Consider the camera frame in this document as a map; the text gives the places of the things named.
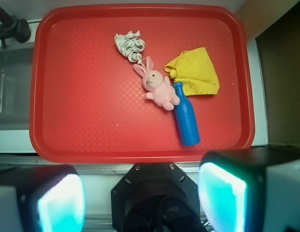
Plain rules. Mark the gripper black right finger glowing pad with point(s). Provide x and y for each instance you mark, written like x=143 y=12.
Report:
x=251 y=190

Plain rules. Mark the pink plush bunny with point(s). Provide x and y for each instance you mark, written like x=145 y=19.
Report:
x=158 y=88

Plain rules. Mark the crumpled white paper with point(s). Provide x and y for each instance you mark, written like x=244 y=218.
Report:
x=130 y=45

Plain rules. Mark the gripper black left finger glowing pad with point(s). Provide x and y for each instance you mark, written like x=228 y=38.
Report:
x=42 y=199

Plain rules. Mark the yellow cloth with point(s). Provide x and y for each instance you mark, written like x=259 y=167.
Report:
x=196 y=71

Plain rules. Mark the black octagonal mount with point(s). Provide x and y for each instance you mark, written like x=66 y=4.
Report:
x=156 y=197

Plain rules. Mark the blue plastic bottle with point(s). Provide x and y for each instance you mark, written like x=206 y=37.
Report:
x=186 y=119

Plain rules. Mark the metal sink basin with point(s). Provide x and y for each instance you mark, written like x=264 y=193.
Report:
x=15 y=83

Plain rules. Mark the red plastic tray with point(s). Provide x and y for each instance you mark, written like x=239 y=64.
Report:
x=87 y=104

